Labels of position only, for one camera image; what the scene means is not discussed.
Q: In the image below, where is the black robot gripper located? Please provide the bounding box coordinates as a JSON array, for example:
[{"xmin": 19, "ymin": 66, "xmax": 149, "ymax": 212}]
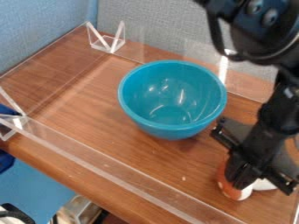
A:
[{"xmin": 210, "ymin": 117, "xmax": 299, "ymax": 195}]

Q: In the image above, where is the brown and white toy mushroom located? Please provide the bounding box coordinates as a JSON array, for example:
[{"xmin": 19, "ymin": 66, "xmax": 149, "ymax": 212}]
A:
[{"xmin": 217, "ymin": 161, "xmax": 277, "ymax": 201}]

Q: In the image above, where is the blue bowl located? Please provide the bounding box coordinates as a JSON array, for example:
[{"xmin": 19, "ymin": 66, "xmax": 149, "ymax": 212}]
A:
[{"xmin": 118, "ymin": 60, "xmax": 227, "ymax": 140}]

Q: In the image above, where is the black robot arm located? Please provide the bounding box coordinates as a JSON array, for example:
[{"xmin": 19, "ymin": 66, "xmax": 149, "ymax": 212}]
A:
[{"xmin": 193, "ymin": 0, "xmax": 299, "ymax": 194}]

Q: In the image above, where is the clear acrylic front barrier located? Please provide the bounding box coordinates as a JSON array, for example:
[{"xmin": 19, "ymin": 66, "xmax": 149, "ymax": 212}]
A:
[{"xmin": 3, "ymin": 117, "xmax": 246, "ymax": 224}]

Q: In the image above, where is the clear acrylic barrier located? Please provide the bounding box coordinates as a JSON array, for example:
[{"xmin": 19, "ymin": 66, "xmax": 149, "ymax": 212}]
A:
[
  {"xmin": 115, "ymin": 32, "xmax": 278, "ymax": 103},
  {"xmin": 3, "ymin": 117, "xmax": 246, "ymax": 224}
]

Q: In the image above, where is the clear acrylic back barrier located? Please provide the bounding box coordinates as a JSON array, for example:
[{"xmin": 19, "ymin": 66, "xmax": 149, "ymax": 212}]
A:
[{"xmin": 115, "ymin": 32, "xmax": 278, "ymax": 103}]

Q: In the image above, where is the blue cloth object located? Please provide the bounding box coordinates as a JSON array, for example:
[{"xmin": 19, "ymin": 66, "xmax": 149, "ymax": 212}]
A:
[{"xmin": 0, "ymin": 103, "xmax": 21, "ymax": 174}]

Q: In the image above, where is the black and white object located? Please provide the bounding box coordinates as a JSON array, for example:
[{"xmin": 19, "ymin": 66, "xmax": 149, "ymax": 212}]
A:
[{"xmin": 0, "ymin": 203, "xmax": 37, "ymax": 224}]

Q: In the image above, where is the metal table frame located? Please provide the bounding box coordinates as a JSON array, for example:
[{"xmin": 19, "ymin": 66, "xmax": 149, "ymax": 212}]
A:
[{"xmin": 50, "ymin": 195, "xmax": 103, "ymax": 224}]

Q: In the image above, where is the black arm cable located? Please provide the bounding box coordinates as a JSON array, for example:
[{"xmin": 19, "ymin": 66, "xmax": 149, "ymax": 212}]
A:
[{"xmin": 206, "ymin": 11, "xmax": 247, "ymax": 63}]

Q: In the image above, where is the clear acrylic corner bracket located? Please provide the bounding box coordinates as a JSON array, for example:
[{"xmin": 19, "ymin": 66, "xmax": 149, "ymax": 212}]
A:
[{"xmin": 86, "ymin": 22, "xmax": 127, "ymax": 54}]

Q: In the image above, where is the clear acrylic left bracket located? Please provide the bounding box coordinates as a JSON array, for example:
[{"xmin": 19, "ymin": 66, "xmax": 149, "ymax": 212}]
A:
[{"xmin": 0, "ymin": 87, "xmax": 29, "ymax": 141}]

